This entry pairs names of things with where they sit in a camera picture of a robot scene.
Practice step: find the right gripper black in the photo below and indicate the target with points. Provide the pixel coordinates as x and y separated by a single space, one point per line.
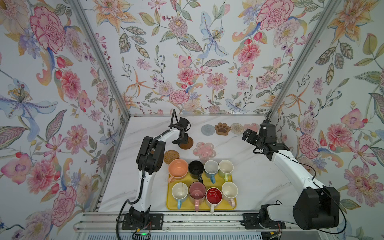
246 134

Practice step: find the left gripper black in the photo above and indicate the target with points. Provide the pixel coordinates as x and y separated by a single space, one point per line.
185 141

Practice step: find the pink flower coaster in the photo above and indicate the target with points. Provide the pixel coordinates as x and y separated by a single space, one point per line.
205 151
254 127

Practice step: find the patterned round white coaster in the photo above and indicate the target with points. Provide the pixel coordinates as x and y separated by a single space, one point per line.
237 128

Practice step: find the dark brown round coaster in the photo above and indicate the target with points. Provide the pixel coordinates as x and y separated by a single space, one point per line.
188 144

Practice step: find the grey round coaster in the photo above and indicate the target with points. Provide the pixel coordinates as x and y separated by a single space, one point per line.
208 130

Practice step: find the brown paw coaster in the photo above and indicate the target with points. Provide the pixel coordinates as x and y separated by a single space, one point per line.
222 129

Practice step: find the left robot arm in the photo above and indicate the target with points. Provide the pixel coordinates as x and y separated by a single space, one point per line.
136 213

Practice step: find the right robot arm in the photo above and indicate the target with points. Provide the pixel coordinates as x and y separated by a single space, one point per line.
317 207

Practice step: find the woven rattan round coaster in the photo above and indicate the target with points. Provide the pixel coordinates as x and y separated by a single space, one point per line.
170 156

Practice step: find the orange mug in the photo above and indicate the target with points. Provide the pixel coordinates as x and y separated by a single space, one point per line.
178 169

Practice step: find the black mug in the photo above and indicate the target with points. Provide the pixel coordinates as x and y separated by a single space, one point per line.
196 170

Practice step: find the dusty pink mug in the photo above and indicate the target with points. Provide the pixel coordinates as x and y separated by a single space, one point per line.
197 194

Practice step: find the yellow tray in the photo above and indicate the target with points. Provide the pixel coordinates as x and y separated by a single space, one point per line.
171 203

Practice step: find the red interior white mug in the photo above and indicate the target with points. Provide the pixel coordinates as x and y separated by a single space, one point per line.
214 198

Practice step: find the white mug green handle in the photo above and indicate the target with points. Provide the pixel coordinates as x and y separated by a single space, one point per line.
225 169

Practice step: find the white mug blue handle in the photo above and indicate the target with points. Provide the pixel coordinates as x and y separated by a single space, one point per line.
211 168

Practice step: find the cream mug pink handle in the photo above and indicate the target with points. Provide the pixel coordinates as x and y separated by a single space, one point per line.
230 192

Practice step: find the cream mug blue handle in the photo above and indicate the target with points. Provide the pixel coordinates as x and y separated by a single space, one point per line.
180 192

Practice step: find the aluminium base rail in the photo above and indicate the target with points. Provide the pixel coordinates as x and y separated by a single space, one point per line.
189 226

